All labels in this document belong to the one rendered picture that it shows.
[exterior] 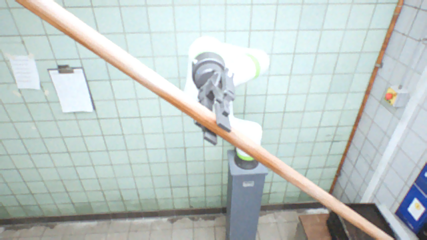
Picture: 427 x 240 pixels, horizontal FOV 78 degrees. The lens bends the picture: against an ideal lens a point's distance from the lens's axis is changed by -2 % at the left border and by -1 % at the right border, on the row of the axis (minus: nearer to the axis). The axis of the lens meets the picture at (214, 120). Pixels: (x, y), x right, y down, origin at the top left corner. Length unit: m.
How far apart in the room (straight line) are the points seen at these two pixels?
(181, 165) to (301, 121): 1.04
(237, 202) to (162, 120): 0.81
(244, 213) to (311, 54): 1.12
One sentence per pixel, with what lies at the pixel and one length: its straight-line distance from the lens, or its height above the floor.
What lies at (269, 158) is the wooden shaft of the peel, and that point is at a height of 1.88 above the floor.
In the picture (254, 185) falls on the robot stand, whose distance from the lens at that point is 1.57.
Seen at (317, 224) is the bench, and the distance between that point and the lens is 2.15.
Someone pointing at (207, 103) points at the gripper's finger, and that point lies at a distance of 0.58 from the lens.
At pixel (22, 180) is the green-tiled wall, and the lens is 2.79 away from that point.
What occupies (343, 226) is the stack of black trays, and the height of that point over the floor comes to 0.81.
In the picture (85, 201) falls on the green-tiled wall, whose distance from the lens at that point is 2.80.
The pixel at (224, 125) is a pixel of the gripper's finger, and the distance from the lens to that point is 0.47.
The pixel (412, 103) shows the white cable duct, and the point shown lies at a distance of 1.91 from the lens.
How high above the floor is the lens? 2.25
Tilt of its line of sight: 34 degrees down
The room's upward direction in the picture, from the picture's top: straight up
